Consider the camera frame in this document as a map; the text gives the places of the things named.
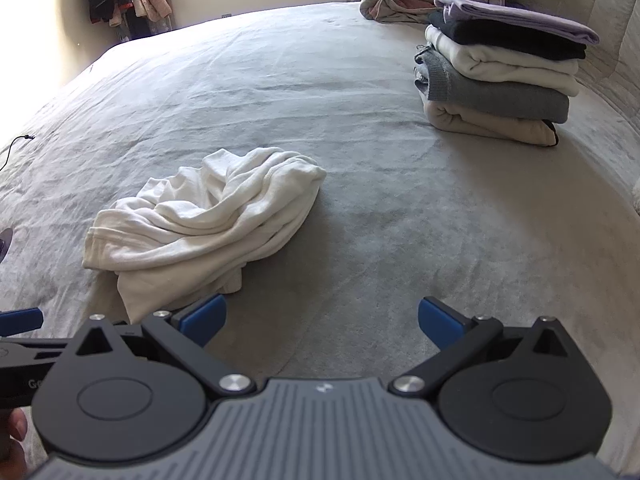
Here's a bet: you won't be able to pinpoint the white folded garment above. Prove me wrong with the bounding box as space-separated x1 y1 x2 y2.
425 25 581 97

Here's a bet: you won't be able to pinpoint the beige folded garment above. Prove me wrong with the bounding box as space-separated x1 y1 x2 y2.
424 100 558 148

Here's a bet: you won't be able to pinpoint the grey quilted headboard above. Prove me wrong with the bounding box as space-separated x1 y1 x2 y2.
505 0 640 201

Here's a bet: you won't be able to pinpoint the black folded garment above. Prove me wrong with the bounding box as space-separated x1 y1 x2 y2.
427 10 588 61

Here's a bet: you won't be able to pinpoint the white pants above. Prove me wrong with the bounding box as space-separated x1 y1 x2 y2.
82 147 328 325

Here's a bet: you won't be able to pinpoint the black charging cable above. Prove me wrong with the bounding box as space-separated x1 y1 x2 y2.
0 135 35 171

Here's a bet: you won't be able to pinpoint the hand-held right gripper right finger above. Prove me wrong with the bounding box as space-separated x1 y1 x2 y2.
391 297 576 398

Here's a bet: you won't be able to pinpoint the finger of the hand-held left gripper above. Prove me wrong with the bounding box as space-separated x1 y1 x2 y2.
0 308 45 333

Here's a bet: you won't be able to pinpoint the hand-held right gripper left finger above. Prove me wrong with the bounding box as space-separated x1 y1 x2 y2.
75 294 257 400

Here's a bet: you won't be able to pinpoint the grey folded sweater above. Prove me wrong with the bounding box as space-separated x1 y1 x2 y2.
414 45 571 123

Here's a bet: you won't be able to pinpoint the grey bed blanket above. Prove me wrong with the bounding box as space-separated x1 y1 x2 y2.
0 0 640 480

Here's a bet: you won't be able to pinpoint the person's left hand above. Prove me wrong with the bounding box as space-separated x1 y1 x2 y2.
0 407 32 480

